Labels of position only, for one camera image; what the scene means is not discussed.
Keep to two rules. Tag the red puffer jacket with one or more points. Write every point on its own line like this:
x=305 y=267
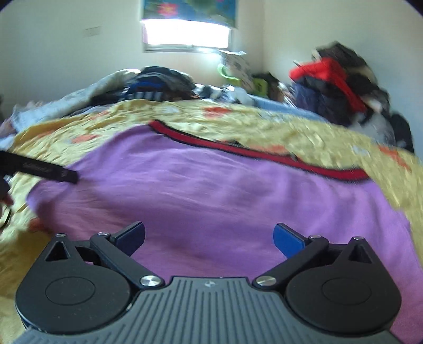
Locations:
x=327 y=76

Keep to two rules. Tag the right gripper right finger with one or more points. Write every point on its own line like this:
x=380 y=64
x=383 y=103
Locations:
x=301 y=253

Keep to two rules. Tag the dark clothes pile on bed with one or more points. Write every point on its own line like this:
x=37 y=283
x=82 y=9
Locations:
x=154 y=83

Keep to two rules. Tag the dark navy jacket pile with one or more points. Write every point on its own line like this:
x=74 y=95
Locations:
x=324 y=99

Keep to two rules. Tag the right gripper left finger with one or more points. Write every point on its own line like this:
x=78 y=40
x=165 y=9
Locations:
x=116 y=250

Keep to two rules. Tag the black bag by wall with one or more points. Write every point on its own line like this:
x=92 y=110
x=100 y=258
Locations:
x=402 y=132

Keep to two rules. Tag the lotus print roller blind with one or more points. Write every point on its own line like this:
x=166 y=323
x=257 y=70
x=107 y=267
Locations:
x=207 y=11

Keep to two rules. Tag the blue knitted blanket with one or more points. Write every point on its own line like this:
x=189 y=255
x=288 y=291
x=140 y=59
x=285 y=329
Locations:
x=288 y=108

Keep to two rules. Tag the purple knit sweater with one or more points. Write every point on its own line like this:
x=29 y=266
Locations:
x=210 y=209

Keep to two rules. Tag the window with grey frame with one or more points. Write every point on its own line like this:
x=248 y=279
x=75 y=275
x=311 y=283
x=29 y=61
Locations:
x=177 y=35

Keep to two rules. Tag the white wall socket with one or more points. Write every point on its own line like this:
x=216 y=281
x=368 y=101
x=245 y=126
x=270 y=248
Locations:
x=92 y=31

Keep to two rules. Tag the green plastic chair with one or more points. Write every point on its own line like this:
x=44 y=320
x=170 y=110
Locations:
x=230 y=80

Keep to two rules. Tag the yellow carrot print quilt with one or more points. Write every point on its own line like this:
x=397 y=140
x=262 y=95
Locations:
x=397 y=172

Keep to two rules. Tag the person's left hand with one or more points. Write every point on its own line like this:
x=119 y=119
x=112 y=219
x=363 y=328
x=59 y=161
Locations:
x=5 y=198

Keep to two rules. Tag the floral white pillow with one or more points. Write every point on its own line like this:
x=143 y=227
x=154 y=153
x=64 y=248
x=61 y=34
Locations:
x=238 y=67

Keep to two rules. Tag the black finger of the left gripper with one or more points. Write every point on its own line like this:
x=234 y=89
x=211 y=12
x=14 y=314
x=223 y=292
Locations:
x=12 y=163

